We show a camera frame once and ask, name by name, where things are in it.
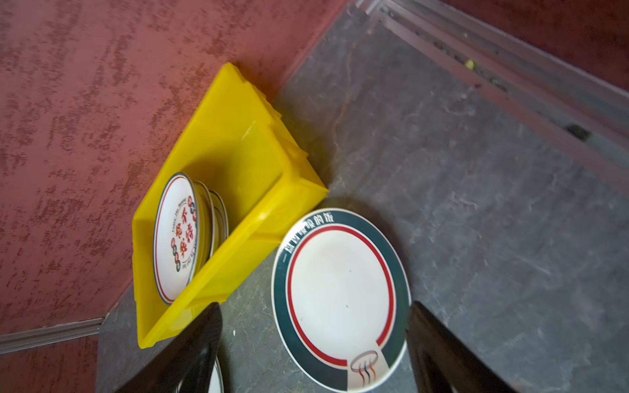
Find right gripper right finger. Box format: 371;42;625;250
406;301;515;393

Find right side floor rail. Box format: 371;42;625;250
352;1;628;193

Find green red rim plate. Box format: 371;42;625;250
271;208;411;392
193;180;215;274

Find white plate red Chinese characters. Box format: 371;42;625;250
152;173;200;305

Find green red rim plate front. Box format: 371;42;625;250
193;180;215;274

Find green rim Hao Wei plate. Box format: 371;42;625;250
208;360;224;393

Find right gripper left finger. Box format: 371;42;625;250
118;302;223;392

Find yellow plastic bin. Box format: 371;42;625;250
132;63;328;349

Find left aluminium corner post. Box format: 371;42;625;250
1;318;105;355

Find cream plate floral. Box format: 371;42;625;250
209;190;229;255

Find green red rim plate right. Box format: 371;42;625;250
271;208;411;392

